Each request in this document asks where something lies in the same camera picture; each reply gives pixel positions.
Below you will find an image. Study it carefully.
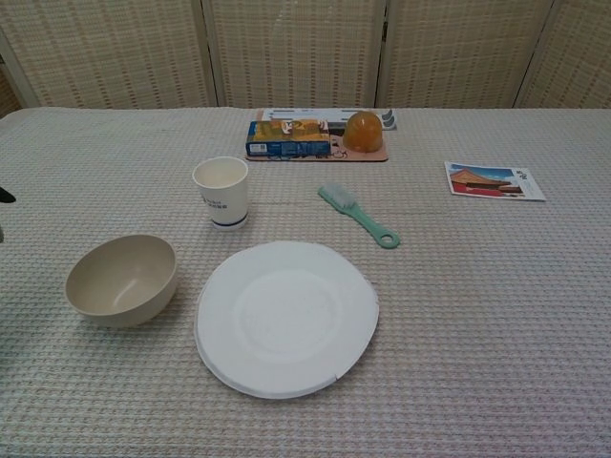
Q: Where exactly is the beige bowl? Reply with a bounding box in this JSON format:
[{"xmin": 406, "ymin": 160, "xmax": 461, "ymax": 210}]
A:
[{"xmin": 65, "ymin": 234, "xmax": 179, "ymax": 329}]

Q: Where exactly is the white paper cup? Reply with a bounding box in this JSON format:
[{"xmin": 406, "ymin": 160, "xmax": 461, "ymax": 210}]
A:
[{"xmin": 192, "ymin": 157, "xmax": 250, "ymax": 232}]

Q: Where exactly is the white paper plate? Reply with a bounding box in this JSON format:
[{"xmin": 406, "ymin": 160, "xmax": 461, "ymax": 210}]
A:
[{"xmin": 193, "ymin": 240, "xmax": 382, "ymax": 400}]

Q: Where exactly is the orange jelly cup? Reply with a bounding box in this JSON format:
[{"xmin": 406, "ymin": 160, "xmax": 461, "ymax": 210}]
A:
[{"xmin": 342, "ymin": 111, "xmax": 385, "ymax": 155}]

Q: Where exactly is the blue snack box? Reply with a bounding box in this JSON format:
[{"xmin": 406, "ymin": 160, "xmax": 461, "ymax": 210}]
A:
[{"xmin": 244, "ymin": 119, "xmax": 331, "ymax": 158}]

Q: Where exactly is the green brush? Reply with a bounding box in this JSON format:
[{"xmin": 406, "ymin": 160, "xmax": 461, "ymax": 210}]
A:
[{"xmin": 317, "ymin": 184, "xmax": 401, "ymax": 250}]

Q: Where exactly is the pink mat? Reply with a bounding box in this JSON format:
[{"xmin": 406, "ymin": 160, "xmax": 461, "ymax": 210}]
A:
[{"xmin": 244, "ymin": 108, "xmax": 390, "ymax": 164}]

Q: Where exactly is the woven beige tablecloth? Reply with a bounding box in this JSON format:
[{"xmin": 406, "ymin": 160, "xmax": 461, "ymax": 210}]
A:
[{"xmin": 0, "ymin": 107, "xmax": 611, "ymax": 458}]

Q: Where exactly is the palace picture postcard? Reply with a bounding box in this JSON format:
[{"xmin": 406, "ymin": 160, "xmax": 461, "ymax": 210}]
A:
[{"xmin": 444, "ymin": 160, "xmax": 547, "ymax": 202}]

